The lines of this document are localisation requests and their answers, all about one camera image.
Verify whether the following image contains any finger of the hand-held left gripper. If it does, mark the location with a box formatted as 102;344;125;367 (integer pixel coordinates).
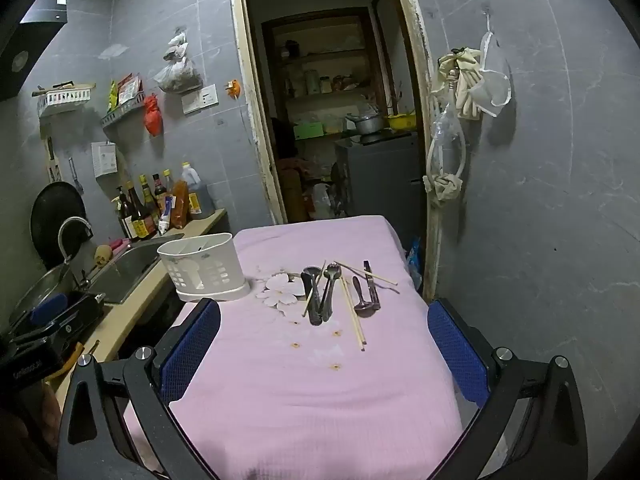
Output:
12;291;103;333
10;307;107;361

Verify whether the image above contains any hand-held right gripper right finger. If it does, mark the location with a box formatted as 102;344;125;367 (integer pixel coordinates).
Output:
426;298;590;480

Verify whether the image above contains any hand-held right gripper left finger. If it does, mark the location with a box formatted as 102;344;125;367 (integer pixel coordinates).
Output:
56;297;222;480

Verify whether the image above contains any white utensil holder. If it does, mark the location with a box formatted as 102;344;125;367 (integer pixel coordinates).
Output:
156;232;251;303

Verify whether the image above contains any wooden chopstick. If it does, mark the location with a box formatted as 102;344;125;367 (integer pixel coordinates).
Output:
333;260;400;287
343;273;367;346
302;260;327;318
340;274;362;352

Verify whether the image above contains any steel table knife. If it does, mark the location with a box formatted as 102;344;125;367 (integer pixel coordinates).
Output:
363;260;382;311

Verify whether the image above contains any small steel spoon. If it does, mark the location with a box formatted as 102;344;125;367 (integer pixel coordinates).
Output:
351;276;377;318

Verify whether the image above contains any steel fork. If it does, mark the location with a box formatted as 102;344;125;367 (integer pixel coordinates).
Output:
320;264;342;322

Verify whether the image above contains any person's left forearm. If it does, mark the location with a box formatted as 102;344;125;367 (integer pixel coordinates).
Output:
0;400;56;480

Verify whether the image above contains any person's left hand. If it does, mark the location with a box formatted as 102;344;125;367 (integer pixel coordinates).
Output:
40;384;62;440

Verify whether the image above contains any steel basin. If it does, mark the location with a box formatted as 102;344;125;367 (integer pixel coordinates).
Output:
9;264;75;326

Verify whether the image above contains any beige kitchen counter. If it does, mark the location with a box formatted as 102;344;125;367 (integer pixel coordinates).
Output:
50;208;229;411

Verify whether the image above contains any curved steel faucet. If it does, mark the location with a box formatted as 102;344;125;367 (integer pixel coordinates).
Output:
57;216;96;286

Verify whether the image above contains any steel kitchen sink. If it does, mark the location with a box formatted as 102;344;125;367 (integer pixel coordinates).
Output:
85;232;186;306

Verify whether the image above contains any black wok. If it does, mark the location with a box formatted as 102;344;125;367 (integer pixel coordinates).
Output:
30;181;87;271

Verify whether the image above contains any blue packet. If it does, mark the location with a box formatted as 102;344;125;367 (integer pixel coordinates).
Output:
405;237;424;287

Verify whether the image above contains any pink floral cloth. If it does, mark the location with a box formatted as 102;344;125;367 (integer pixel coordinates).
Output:
122;215;463;480

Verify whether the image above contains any dark pump bottle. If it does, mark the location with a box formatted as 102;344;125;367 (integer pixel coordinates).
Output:
115;187;136;241

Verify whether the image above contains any blue and white tube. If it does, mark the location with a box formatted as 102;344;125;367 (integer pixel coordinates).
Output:
158;197;176;236

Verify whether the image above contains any hanging metal utensil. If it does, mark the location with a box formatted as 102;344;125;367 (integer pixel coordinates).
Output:
67;156;85;196

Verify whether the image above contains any yellow-capped sauce bottle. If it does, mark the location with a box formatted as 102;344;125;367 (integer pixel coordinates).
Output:
139;175;162;232

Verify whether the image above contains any orange seasoning packet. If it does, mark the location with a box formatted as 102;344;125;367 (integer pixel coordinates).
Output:
169;180;192;231

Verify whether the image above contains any large oil jug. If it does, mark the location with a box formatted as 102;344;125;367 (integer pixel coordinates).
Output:
180;162;216;221

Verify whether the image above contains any red-labelled sauce bottle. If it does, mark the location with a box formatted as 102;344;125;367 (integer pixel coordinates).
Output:
152;173;169;212

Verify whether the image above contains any grey cabinet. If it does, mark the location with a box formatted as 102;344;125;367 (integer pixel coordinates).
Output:
334;130;427;256

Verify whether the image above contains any orange-brown container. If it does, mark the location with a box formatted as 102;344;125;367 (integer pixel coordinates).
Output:
277;157;307;224

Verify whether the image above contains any white plastic container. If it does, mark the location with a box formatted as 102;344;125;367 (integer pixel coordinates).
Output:
310;182;337;221

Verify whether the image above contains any crumpled clear plastic bag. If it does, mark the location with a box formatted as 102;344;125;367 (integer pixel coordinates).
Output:
431;102;464;172

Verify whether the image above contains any red plastic bag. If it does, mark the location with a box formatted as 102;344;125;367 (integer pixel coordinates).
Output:
144;92;165;137

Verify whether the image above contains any black induction cooker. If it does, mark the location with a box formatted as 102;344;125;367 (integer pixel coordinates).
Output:
350;130;397;145

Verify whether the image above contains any red snack packet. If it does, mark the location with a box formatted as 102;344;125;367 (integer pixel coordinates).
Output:
117;72;144;107

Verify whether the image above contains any yellow bowl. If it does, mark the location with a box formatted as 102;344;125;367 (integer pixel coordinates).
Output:
385;111;417;131

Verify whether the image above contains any steel cooking pot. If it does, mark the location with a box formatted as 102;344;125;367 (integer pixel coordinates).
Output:
345;112;385;137

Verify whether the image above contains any green box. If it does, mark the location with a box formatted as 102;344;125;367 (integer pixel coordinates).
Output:
292;121;326;141

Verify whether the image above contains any black range hood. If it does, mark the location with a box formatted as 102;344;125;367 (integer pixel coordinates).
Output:
0;0;68;101

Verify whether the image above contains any hanging clear plastic bag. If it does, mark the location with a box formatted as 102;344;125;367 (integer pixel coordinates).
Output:
152;25;203;94

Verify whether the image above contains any wooden shelf unit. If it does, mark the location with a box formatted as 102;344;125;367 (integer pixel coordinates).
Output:
260;7;387;161

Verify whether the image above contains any orange-handled tool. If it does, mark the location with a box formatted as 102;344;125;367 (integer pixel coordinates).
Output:
61;339;102;377

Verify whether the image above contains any white wall box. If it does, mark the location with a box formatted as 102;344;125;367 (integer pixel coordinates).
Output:
91;141;119;179

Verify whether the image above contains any grey wall rack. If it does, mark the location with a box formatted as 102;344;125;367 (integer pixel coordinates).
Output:
101;92;147;131

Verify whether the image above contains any white wall basket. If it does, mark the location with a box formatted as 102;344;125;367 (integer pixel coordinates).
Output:
32;81;97;112

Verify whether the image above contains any worn white door frame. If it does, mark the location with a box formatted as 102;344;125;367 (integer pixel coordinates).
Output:
227;0;442;302

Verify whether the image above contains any white switch socket panel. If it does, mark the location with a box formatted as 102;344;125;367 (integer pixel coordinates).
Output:
181;84;220;115

